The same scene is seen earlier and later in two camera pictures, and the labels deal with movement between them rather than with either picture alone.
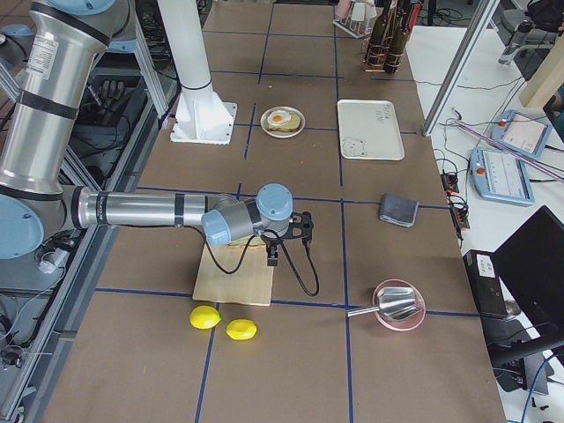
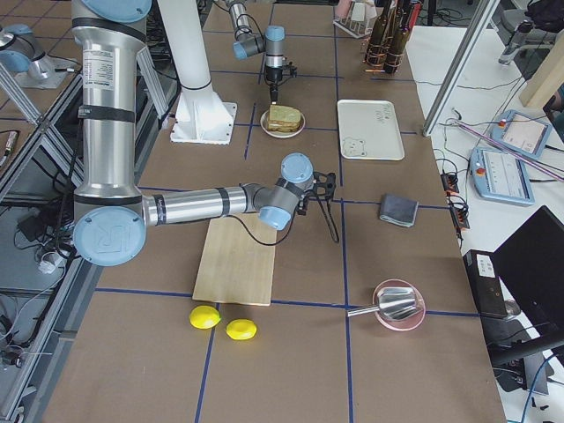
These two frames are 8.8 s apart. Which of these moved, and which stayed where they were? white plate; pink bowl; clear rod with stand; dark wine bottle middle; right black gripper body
Moved: right black gripper body
Stayed: white plate; clear rod with stand; pink bowl; dark wine bottle middle
